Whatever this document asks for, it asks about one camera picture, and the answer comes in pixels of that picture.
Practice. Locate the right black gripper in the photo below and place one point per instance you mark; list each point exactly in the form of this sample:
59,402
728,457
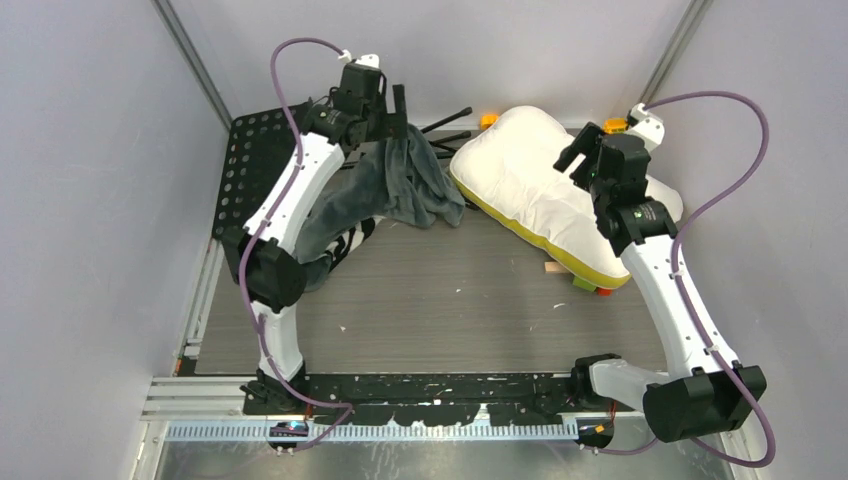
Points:
588,141

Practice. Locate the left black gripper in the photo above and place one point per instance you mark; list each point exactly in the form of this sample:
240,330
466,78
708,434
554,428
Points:
386,129

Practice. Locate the white yellow black pillow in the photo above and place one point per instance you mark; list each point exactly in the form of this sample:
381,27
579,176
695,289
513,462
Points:
507,171

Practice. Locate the grey fluffy pillowcase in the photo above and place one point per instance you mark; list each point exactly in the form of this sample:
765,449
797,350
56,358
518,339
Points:
399,179

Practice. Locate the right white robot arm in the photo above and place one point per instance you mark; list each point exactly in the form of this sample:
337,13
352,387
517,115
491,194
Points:
698,393

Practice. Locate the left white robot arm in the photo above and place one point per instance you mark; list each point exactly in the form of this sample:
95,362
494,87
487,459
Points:
261,252

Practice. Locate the yellow toy block with knob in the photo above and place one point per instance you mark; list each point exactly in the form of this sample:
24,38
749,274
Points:
615,125

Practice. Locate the black folding tripod stand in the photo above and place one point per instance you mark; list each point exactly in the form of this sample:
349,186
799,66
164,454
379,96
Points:
444,147

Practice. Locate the orange toy brick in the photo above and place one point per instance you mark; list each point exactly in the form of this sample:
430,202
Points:
487,121

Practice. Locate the peach wooden block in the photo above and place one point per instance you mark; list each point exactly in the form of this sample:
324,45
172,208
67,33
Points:
552,267

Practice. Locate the green wooden block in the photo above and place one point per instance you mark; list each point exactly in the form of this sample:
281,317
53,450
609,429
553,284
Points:
583,284

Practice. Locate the black perforated music stand tray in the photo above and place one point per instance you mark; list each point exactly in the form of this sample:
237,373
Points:
259,147

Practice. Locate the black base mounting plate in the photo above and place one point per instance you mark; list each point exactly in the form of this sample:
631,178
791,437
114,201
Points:
508,399

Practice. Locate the aluminium rail with ruler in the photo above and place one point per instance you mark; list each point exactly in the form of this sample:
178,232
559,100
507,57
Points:
202,408

